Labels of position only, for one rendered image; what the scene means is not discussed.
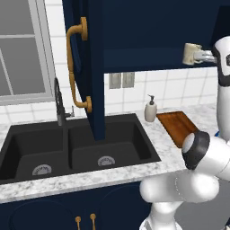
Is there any brown wooden tray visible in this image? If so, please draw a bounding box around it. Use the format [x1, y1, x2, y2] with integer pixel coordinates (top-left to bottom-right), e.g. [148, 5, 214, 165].
[155, 111, 199, 149]

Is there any navy wall cabinet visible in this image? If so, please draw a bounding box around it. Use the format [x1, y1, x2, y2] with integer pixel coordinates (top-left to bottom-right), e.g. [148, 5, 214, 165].
[102, 0, 230, 75]

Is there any grey wall socket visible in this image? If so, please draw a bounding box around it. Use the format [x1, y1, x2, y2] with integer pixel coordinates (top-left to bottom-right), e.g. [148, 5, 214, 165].
[121, 71, 136, 89]
[109, 72, 122, 90]

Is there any grey appliance front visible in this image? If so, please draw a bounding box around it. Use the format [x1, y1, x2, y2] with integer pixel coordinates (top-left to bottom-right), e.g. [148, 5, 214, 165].
[174, 179, 230, 230]

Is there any cream soap dispenser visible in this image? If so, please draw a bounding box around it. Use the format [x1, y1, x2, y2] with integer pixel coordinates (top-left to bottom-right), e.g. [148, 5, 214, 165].
[144, 93, 158, 123]

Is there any dark grey sink tap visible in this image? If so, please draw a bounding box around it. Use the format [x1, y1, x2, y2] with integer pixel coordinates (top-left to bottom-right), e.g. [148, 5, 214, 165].
[53, 77, 75, 127]

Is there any navy base cupboard door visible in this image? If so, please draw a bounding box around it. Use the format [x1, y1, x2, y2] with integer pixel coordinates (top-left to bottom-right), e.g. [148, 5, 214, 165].
[84, 181, 152, 230]
[0, 190, 87, 230]

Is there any cream mug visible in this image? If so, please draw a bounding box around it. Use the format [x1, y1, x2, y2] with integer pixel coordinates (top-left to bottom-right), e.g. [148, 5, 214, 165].
[181, 42, 203, 66]

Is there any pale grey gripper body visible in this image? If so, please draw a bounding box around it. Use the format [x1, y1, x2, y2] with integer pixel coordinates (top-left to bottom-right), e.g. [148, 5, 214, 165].
[193, 49, 217, 65]

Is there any black double sink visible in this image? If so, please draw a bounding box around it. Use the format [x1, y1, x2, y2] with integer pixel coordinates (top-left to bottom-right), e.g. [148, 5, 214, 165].
[0, 112, 163, 185]

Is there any white framed window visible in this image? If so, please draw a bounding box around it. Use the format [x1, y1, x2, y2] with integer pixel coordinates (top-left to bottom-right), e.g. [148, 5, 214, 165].
[0, 0, 57, 106]

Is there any brass cabinet door handle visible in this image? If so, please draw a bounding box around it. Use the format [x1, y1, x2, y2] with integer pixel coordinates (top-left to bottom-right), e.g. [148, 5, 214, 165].
[66, 16, 93, 114]

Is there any navy cabinet door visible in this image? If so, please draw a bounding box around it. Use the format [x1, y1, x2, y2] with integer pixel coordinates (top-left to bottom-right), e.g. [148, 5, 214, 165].
[208, 4, 230, 46]
[61, 0, 107, 142]

